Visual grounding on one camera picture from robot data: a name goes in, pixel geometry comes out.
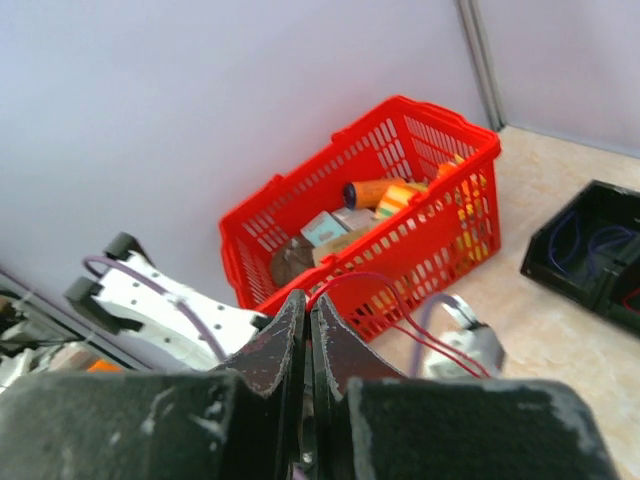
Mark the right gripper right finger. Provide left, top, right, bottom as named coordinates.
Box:
left=310, top=297, right=618, bottom=479

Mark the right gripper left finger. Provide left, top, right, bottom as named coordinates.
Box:
left=1, top=291, right=306, bottom=479

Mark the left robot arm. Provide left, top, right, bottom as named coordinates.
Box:
left=64, top=232, right=273, bottom=371

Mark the brown furry item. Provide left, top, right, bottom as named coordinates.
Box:
left=270, top=236, right=314, bottom=287

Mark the brown cardboard box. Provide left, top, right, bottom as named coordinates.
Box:
left=312, top=221, right=379, bottom=267

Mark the teal small box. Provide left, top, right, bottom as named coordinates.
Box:
left=301, top=211, right=348, bottom=247

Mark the pink white box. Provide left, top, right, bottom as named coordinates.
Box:
left=331, top=207, right=377, bottom=232

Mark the red plastic basket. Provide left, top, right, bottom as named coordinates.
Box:
left=219, top=96, right=501, bottom=341

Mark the yellow green striped roll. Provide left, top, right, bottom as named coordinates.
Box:
left=375, top=183, right=428, bottom=220

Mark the orange black cylinder can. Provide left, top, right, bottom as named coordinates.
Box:
left=342, top=178, right=406, bottom=210

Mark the orange snack package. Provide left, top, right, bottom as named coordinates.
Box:
left=435, top=154, right=489, bottom=261

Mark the black three-compartment tray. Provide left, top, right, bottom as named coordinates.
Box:
left=520, top=180, right=639, bottom=336

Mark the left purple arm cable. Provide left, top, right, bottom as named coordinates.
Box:
left=82, top=254, right=469, bottom=376

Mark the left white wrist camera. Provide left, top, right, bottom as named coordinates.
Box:
left=420, top=293, right=506, bottom=379

